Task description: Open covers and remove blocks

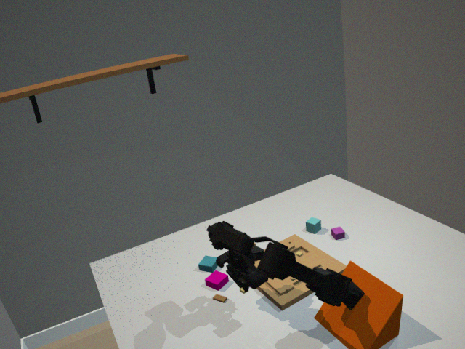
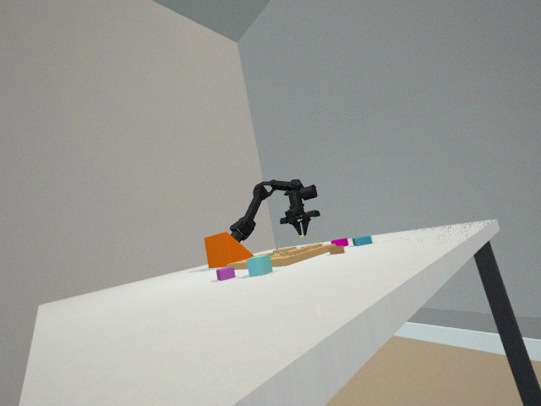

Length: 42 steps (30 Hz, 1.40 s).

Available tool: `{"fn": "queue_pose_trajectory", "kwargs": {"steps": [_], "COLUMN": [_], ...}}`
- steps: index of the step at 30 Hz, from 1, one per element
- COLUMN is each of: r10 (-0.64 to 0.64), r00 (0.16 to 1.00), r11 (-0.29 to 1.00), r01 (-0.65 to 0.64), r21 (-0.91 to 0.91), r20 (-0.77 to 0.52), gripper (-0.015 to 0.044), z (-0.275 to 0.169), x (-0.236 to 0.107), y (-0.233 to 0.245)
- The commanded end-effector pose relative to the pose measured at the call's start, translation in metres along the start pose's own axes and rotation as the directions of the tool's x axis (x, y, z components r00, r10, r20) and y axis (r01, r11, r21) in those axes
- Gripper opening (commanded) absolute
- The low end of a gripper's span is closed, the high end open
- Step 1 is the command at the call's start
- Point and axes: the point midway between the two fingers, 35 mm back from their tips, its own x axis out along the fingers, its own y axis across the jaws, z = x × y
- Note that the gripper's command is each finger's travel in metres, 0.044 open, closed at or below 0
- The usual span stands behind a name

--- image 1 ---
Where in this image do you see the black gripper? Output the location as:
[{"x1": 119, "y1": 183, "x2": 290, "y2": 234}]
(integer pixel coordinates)
[{"x1": 216, "y1": 251, "x2": 268, "y2": 292}]

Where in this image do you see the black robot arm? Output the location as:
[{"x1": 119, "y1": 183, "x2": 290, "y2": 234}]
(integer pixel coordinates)
[{"x1": 206, "y1": 221, "x2": 364, "y2": 310}]

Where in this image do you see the magenta square block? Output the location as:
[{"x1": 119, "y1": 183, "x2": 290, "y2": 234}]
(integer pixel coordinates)
[{"x1": 205, "y1": 270, "x2": 229, "y2": 291}]

